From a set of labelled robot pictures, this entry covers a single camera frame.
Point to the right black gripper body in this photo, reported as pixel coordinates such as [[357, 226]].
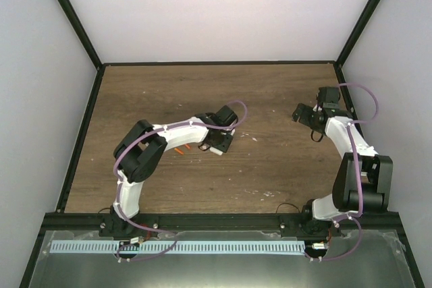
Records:
[[310, 121]]

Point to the white remote control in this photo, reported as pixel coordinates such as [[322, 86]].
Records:
[[216, 151]]

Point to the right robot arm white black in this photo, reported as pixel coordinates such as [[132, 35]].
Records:
[[363, 180]]

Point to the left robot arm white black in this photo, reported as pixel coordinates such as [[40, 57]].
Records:
[[139, 153]]

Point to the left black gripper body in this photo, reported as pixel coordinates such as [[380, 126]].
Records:
[[218, 144]]

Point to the light blue slotted cable duct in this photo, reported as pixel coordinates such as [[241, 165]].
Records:
[[179, 247]]

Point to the metal front plate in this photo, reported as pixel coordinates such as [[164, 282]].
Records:
[[367, 258]]

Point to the black aluminium frame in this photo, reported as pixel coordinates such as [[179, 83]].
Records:
[[68, 9]]

